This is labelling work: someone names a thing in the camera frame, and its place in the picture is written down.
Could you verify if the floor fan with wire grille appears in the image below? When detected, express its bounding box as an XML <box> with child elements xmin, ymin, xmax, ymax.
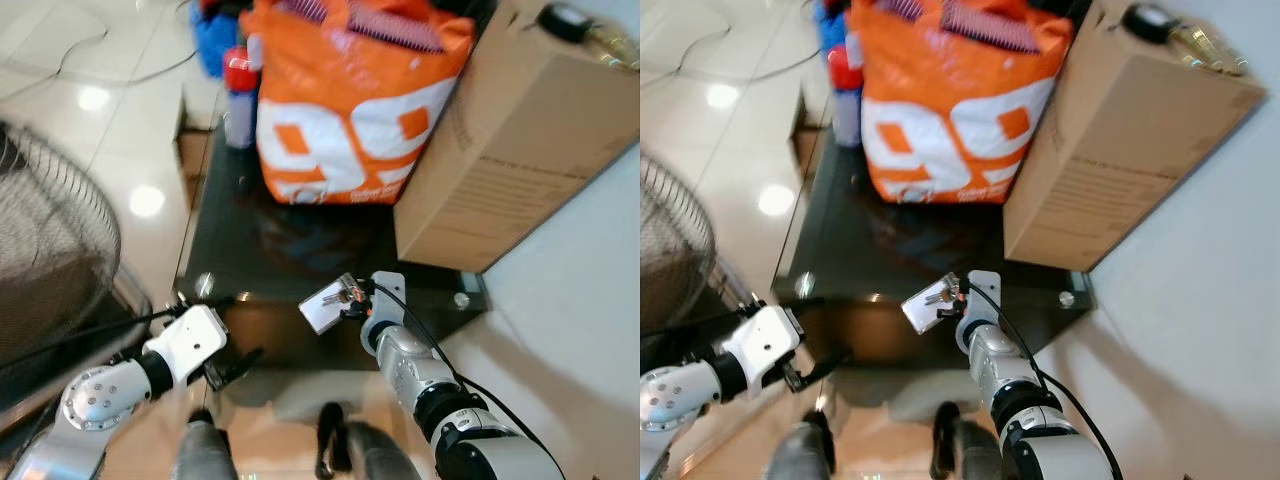
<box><xmin>0</xmin><ymin>118</ymin><xmax>156</xmax><ymax>441</ymax></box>
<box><xmin>640</xmin><ymin>150</ymin><xmax>766</xmax><ymax>341</ymax></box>

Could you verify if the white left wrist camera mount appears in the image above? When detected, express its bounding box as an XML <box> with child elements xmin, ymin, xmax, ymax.
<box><xmin>720</xmin><ymin>305</ymin><xmax>804</xmax><ymax>389</ymax></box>
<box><xmin>145</xmin><ymin>305</ymin><xmax>229</xmax><ymax>389</ymax></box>

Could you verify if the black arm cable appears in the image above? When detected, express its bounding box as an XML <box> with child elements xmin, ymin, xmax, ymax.
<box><xmin>965</xmin><ymin>280</ymin><xmax>1126</xmax><ymax>480</ymax></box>
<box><xmin>0</xmin><ymin>308</ymin><xmax>181</xmax><ymax>373</ymax></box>
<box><xmin>372</xmin><ymin>280</ymin><xmax>551</xmax><ymax>461</ymax></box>
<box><xmin>640</xmin><ymin>303</ymin><xmax>769</xmax><ymax>341</ymax></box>

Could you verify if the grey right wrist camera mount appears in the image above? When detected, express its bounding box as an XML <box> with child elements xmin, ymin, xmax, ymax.
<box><xmin>962</xmin><ymin>270</ymin><xmax>1003</xmax><ymax>326</ymax></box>
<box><xmin>365</xmin><ymin>270</ymin><xmax>408</xmax><ymax>326</ymax></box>

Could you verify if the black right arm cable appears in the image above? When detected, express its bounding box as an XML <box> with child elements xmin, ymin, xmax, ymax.
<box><xmin>965</xmin><ymin>280</ymin><xmax>1126</xmax><ymax>480</ymax></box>
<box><xmin>372</xmin><ymin>280</ymin><xmax>551</xmax><ymax>461</ymax></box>

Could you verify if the blue bag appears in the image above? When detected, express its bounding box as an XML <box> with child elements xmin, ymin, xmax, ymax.
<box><xmin>812</xmin><ymin>0</ymin><xmax>851</xmax><ymax>56</ymax></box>
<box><xmin>190</xmin><ymin>0</ymin><xmax>246</xmax><ymax>81</ymax></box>

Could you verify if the clear shiny item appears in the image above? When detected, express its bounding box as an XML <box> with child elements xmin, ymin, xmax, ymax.
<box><xmin>1170</xmin><ymin>22</ymin><xmax>1251</xmax><ymax>76</ymax></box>
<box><xmin>588</xmin><ymin>22</ymin><xmax>641</xmax><ymax>71</ymax></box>

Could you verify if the black round object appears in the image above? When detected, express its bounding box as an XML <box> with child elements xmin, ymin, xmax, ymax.
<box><xmin>1122</xmin><ymin>2</ymin><xmax>1181</xmax><ymax>43</ymax></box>
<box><xmin>538</xmin><ymin>2</ymin><xmax>593</xmax><ymax>43</ymax></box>

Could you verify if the spray can with red cap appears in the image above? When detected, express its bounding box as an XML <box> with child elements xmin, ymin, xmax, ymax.
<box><xmin>828</xmin><ymin>45</ymin><xmax>863</xmax><ymax>149</ymax></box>
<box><xmin>222</xmin><ymin>45</ymin><xmax>263</xmax><ymax>151</ymax></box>

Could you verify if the tall brown cardboard box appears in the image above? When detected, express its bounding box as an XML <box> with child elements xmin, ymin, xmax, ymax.
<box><xmin>1003</xmin><ymin>0</ymin><xmax>1269</xmax><ymax>273</ymax></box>
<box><xmin>393</xmin><ymin>0</ymin><xmax>641</xmax><ymax>274</ymax></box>

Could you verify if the orange white shopping bag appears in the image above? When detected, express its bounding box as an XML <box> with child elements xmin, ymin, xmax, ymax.
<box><xmin>848</xmin><ymin>0</ymin><xmax>1076</xmax><ymax>206</ymax></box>
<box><xmin>240</xmin><ymin>0</ymin><xmax>477</xmax><ymax>206</ymax></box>

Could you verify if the grey robot left leg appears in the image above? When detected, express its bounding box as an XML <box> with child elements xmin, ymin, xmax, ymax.
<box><xmin>768</xmin><ymin>410</ymin><xmax>836</xmax><ymax>480</ymax></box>
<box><xmin>172</xmin><ymin>408</ymin><xmax>239</xmax><ymax>480</ymax></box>

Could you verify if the grey robot leg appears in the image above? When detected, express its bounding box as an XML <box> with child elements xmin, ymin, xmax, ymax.
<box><xmin>930</xmin><ymin>400</ymin><xmax>1021</xmax><ymax>480</ymax></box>
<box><xmin>318</xmin><ymin>400</ymin><xmax>421</xmax><ymax>480</ymax></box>
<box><xmin>172</xmin><ymin>408</ymin><xmax>239</xmax><ymax>480</ymax></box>
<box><xmin>768</xmin><ymin>410</ymin><xmax>836</xmax><ymax>480</ymax></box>

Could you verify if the grey robot right leg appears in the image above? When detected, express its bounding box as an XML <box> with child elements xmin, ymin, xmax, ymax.
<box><xmin>318</xmin><ymin>400</ymin><xmax>421</xmax><ymax>480</ymax></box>
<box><xmin>930</xmin><ymin>400</ymin><xmax>1021</xmax><ymax>480</ymax></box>

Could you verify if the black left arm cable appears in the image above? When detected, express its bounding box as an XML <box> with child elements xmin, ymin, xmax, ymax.
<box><xmin>640</xmin><ymin>303</ymin><xmax>769</xmax><ymax>341</ymax></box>
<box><xmin>0</xmin><ymin>308</ymin><xmax>181</xmax><ymax>373</ymax></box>

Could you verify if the black glass-top table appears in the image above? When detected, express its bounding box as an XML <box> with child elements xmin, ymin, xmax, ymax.
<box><xmin>772</xmin><ymin>100</ymin><xmax>1094</xmax><ymax>376</ymax></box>
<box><xmin>172</xmin><ymin>95</ymin><xmax>491</xmax><ymax>376</ymax></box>

